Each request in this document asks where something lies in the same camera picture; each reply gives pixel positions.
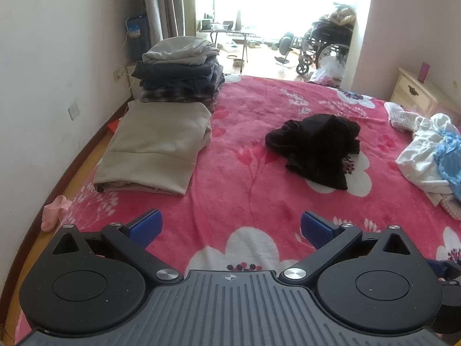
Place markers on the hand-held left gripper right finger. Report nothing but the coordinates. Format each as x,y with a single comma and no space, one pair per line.
317,227

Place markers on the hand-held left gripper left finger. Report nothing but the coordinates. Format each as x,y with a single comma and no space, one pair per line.
146,227

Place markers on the black shirt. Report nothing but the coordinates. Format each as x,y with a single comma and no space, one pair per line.
317,144

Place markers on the stack of dark folded clothes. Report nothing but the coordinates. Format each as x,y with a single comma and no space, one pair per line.
173,79

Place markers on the beige folded garment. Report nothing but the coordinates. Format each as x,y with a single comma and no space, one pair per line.
151,144

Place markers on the pink slipper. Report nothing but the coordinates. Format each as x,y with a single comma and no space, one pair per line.
54,212

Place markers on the pink floral blanket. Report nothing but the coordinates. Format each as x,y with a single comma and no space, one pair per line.
234,173

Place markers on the pink striped knitted garment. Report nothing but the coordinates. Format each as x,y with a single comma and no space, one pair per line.
453,207

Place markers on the red box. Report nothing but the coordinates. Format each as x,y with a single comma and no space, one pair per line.
114,126

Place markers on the white garment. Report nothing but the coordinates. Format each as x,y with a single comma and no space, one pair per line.
417,162

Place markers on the pale fuzzy knitted garment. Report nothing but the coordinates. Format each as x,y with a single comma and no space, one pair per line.
398,115

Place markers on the white cabinet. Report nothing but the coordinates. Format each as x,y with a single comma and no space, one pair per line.
134,83

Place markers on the blue garment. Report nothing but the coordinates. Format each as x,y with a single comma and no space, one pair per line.
450,158

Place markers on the white plastic bag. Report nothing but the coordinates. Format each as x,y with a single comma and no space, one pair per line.
329,70

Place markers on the cream nightstand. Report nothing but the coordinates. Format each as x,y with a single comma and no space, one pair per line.
414,90

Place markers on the grey folded garment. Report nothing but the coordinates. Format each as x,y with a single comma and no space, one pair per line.
176,50

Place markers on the wheelchair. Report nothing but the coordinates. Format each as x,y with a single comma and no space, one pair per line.
324,39

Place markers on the pink card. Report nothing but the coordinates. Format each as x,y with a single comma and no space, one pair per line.
424,72

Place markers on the folding table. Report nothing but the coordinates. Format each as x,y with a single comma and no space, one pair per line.
230,30

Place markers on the beige cloth bundle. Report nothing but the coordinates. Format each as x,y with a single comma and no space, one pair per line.
340,14

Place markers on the grey curtain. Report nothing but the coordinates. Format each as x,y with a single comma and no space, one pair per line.
165,3

